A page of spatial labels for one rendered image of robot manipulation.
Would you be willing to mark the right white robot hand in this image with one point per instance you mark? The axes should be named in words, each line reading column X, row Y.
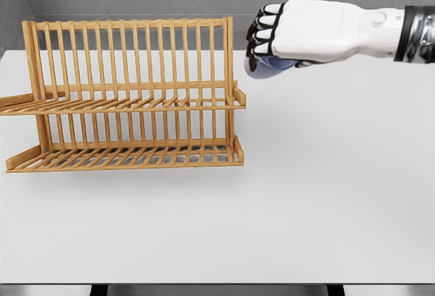
column 312, row 30

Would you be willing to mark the pale blue cup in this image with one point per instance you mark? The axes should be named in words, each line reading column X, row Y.
column 268, row 68

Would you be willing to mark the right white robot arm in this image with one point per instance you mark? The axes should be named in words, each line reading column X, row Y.
column 401, row 32

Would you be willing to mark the wooden two-tier dish rack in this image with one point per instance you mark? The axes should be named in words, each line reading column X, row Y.
column 129, row 98

